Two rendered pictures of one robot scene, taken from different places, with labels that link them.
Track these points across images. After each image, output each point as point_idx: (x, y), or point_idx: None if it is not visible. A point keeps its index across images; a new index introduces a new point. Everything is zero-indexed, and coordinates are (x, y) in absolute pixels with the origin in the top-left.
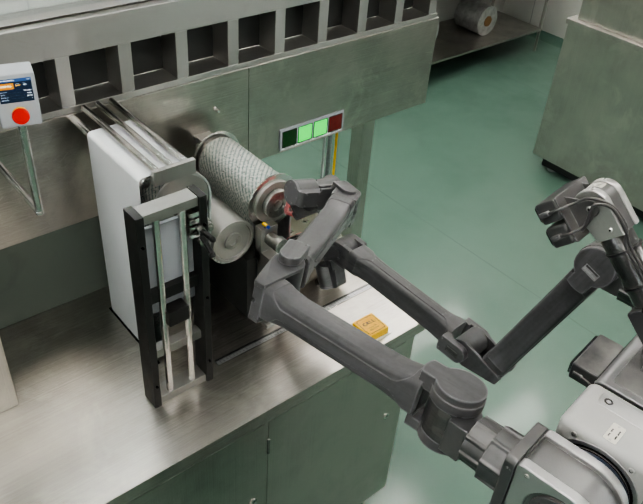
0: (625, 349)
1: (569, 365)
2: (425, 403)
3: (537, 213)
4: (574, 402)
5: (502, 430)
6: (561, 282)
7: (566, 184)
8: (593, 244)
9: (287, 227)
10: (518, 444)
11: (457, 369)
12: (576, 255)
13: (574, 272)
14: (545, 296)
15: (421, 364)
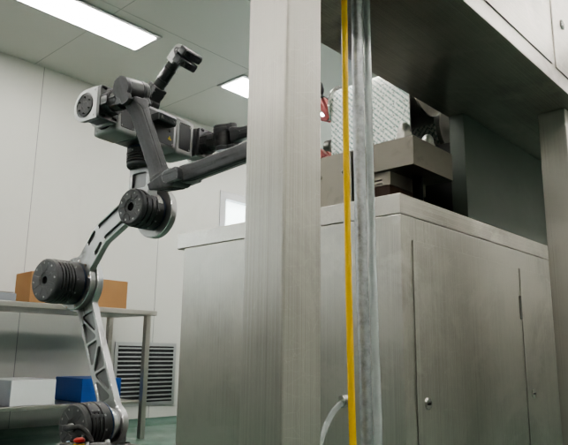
0: (158, 109)
1: (176, 121)
2: (231, 142)
3: (200, 61)
4: (186, 121)
5: (210, 132)
6: (148, 109)
7: (187, 49)
8: (143, 81)
9: (334, 145)
10: (208, 131)
11: (223, 124)
12: (150, 89)
13: (149, 99)
14: (151, 122)
15: (235, 126)
